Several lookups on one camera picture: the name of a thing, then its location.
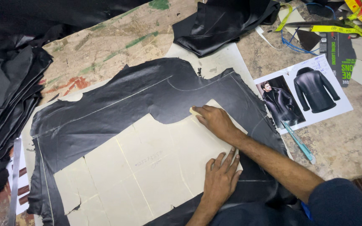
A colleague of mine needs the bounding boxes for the person's right hand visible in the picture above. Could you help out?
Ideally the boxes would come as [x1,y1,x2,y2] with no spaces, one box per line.
[192,105,242,144]

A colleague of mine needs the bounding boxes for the person's left hand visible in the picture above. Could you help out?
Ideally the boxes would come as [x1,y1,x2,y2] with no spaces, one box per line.
[204,147,243,204]

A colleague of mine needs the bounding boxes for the cream cardboard pattern template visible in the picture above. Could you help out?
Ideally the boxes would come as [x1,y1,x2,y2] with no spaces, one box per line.
[53,99,248,226]

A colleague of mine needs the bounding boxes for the teal utility knife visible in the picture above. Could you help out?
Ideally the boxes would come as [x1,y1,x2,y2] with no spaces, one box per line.
[281,121,316,165]

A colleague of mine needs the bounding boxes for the large black leather hide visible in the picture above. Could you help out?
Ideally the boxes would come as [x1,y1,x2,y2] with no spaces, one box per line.
[27,57,296,226]

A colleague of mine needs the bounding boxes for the white paper strip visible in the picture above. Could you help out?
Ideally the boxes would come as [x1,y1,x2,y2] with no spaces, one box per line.
[255,26,281,51]

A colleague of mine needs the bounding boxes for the folded shiny black leather piece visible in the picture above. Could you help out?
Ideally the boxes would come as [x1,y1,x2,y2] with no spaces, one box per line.
[172,0,281,58]

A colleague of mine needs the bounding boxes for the printed jacket reference sheet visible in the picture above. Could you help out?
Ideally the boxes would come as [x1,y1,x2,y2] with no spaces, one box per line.
[253,54,354,135]

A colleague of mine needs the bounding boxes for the dark triangular leather scrap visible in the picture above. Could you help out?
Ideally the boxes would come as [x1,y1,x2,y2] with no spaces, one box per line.
[295,30,322,52]

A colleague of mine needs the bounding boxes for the cream card piece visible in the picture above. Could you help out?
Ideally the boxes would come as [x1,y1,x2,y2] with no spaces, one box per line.
[277,6,308,32]

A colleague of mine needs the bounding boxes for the person's dark blue sleeve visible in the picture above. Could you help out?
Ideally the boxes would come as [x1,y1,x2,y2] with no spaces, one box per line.
[308,178,362,226]

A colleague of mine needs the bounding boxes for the black printed cardboard box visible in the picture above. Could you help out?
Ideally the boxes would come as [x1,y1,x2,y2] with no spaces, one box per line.
[319,31,357,88]

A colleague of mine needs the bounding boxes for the black scissors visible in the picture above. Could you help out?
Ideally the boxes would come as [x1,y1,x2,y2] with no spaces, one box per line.
[284,19,359,29]

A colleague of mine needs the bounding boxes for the yellow measuring tape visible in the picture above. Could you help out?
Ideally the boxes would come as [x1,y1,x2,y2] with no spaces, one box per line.
[274,3,362,39]

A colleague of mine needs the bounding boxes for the white paper with brown stripes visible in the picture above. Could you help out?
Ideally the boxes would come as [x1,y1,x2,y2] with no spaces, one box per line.
[6,153,31,216]

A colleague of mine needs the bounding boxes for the steel ruler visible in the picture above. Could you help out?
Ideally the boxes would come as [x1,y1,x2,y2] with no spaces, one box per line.
[8,137,22,226]

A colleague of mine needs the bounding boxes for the pile of black leather hides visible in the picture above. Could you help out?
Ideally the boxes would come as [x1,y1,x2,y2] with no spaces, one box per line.
[0,0,151,220]

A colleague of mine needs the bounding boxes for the blue cord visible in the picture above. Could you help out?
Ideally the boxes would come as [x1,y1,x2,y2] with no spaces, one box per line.
[281,3,337,56]

